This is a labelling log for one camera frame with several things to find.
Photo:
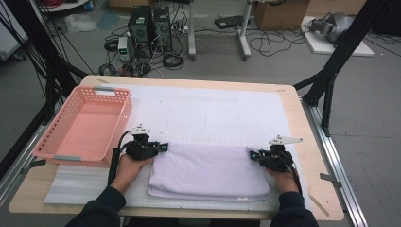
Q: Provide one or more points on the white cabinet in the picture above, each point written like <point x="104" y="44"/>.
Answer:
<point x="9" y="34"/>

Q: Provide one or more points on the teal sheet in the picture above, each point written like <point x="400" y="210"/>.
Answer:
<point x="108" y="19"/>

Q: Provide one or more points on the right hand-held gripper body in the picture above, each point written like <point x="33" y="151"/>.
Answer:
<point x="277" y="159"/>

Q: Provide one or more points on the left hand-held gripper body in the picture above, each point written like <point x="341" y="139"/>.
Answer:
<point x="142" y="149"/>

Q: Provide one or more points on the white grid foam mat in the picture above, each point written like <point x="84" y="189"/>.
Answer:
<point x="205" y="110"/>

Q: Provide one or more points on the white desk frame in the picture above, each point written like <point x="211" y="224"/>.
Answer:
<point x="191" y="31"/>

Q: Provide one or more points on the person's right hand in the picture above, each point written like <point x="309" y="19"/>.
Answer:
<point x="283" y="179"/>

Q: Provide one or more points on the pink plastic basket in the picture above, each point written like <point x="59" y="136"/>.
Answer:
<point x="88" y="132"/>

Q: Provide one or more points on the grey metal bracket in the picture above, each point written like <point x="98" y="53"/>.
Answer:
<point x="329" y="179"/>
<point x="34" y="164"/>

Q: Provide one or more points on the black flat box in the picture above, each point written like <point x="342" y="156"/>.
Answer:
<point x="230" y="21"/>

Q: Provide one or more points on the cardboard box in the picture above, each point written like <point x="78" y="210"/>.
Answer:
<point x="280" y="15"/>
<point x="129" y="3"/>
<point x="334" y="6"/>

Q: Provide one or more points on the white bench power supply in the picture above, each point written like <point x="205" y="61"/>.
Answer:
<point x="123" y="47"/>

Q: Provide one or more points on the black metal frame stand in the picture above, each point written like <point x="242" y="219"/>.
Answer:
<point x="41" y="47"/>
<point x="346" y="41"/>

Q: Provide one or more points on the white floor board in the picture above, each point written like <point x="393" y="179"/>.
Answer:
<point x="321" y="47"/>

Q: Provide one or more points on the grey rounded machine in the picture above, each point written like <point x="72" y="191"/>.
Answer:
<point x="334" y="26"/>

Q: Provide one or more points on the white power strip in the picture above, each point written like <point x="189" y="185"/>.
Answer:
<point x="179" y="29"/>

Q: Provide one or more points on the person's left hand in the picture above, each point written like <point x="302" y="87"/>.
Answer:
<point x="129" y="173"/>

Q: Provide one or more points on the black computer tower green label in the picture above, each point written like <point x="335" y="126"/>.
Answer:
<point x="140" y="28"/>

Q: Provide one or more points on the clear plastic bag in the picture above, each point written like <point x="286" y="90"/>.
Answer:
<point x="80" y="23"/>

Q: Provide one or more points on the white round table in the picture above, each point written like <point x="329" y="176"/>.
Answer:
<point x="63" y="5"/>

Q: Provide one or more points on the lilac patterned towel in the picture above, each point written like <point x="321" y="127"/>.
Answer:
<point x="208" y="173"/>

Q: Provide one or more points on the thin wooden stick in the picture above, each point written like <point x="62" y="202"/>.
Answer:
<point x="318" y="205"/>

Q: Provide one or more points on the aluminium rail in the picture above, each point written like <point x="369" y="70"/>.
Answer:
<point x="15" y="178"/>
<point x="337" y="176"/>

